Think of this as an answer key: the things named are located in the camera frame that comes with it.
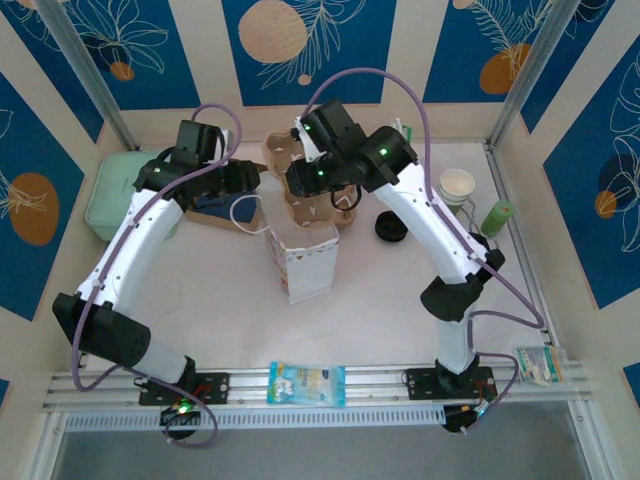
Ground brown pulp cup carrier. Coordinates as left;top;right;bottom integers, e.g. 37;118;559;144
263;129;329;232

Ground cartoon print paper bag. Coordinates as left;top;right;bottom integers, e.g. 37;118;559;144
229;193;341;306

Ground cardboard tray with blue cloth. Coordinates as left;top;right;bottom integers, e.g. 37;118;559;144
193;192;262;227

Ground stack of black cup lids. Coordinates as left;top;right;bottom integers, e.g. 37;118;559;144
374;210;409;245

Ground mint green zip case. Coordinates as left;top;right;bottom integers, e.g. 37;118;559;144
83;149;182;244

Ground green white paper cup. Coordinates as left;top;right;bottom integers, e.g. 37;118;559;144
437;194;471;217
438;168;476;201
437;187;474;209

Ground green cylindrical bottle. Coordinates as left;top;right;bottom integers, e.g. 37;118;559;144
480;199;515;238

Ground wrapped straws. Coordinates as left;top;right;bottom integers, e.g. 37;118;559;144
487;0;584;151

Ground blue yellow snack packet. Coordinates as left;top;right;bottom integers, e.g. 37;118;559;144
268;362;347;408

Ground black controller box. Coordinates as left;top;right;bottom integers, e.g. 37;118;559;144
442;403;496;435
158;399;202;442

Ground clear teal wipes packet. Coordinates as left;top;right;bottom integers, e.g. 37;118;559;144
514;344;562;387

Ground thin black cable loop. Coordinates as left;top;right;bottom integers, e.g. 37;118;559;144
331;183;362;215

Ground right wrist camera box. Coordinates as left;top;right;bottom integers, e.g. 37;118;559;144
293;117;321;164

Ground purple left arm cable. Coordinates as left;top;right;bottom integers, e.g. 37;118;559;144
71;103;245;449

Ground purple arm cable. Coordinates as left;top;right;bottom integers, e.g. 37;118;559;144
303;67;547;436
71;103;245;449

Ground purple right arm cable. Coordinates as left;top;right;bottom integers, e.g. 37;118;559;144
303;67;547;436

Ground aluminium frame post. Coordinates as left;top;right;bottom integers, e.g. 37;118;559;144
35;0;140;151

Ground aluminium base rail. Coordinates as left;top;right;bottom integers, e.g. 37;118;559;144
42;367;586;411

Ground grey slotted cable duct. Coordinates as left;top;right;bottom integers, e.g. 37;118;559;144
63;404;447;434

